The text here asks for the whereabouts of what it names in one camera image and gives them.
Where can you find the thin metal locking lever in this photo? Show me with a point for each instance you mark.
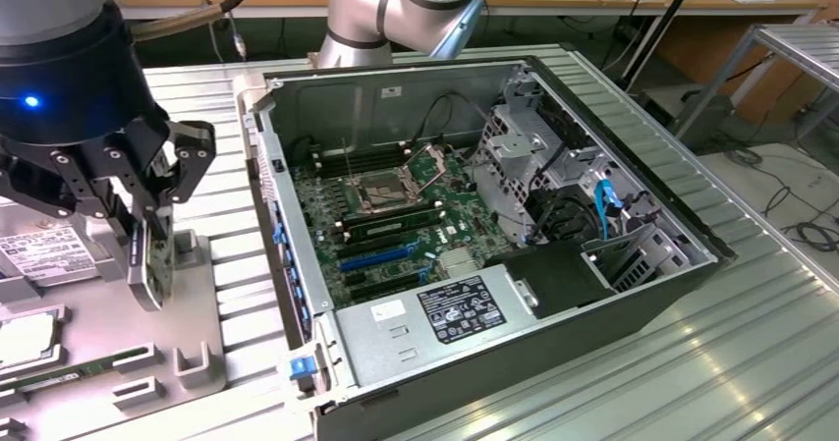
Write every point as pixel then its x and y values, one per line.
pixel 347 161

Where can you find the low-profile graphics card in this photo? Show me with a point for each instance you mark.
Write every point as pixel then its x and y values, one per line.
pixel 153 274

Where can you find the CPU socket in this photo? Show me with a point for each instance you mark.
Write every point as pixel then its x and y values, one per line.
pixel 381 193

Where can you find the hard disk with blue rail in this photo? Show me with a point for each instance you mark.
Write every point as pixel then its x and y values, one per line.
pixel 39 259

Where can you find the aluminium frame table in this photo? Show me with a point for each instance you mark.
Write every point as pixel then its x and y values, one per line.
pixel 806 48

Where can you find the green motherboard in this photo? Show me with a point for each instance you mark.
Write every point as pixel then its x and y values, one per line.
pixel 459 215

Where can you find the blue expansion slot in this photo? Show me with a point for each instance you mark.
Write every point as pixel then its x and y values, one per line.
pixel 374 259

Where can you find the blue case release latch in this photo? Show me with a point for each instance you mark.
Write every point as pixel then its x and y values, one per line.
pixel 301 367

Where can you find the black plastic shroud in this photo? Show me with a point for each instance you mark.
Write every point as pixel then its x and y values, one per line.
pixel 551 274

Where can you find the metal socket cover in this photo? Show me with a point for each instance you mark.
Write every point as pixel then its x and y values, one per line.
pixel 430 163

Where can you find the black slanted pole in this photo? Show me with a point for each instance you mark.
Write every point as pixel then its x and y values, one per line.
pixel 662 23

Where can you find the silver metal drive cage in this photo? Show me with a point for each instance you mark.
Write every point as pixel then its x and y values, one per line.
pixel 518 146

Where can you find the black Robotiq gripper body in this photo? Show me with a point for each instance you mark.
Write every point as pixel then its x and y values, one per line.
pixel 73 77

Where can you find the silver power supply unit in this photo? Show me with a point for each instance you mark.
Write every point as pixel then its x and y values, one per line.
pixel 394 333

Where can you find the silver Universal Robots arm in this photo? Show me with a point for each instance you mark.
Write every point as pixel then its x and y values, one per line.
pixel 406 14

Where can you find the black installed RAM stick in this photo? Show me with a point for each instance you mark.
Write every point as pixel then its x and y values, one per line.
pixel 394 225

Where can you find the silver CPU chip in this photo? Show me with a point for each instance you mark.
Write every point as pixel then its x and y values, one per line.
pixel 23 340

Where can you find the silver chipset heatsink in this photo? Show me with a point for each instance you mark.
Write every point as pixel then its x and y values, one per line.
pixel 459 261

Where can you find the black floor case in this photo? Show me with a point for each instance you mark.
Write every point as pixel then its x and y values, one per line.
pixel 695 112

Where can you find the black expansion slot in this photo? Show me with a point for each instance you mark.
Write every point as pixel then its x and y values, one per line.
pixel 367 248
pixel 387 286

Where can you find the open black PC case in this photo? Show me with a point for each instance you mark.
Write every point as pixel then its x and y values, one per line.
pixel 315 112

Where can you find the grey plastic parts rack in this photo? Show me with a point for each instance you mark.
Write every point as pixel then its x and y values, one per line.
pixel 99 323

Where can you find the perforated metal disk bay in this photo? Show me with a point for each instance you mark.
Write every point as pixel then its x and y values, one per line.
pixel 630 264

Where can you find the black RAM slot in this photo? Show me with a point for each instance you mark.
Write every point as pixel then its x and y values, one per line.
pixel 363 153
pixel 361 165

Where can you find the green RAM stick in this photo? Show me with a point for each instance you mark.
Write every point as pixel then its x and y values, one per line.
pixel 79 369

